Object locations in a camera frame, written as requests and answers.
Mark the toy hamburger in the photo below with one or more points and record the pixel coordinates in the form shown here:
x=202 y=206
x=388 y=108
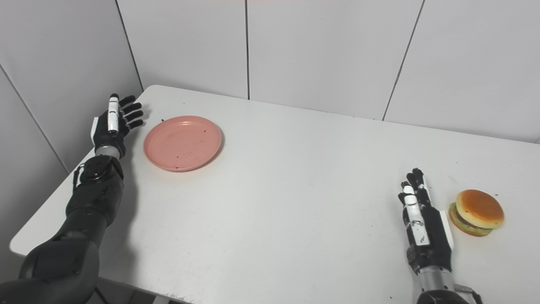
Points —
x=476 y=212

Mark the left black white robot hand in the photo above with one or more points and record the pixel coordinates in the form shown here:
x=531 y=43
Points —
x=110 y=126

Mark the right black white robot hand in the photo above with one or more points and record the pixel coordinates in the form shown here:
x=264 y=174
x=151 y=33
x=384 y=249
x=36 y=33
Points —
x=424 y=228

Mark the pink round plate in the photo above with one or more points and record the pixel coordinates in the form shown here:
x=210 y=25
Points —
x=182 y=143

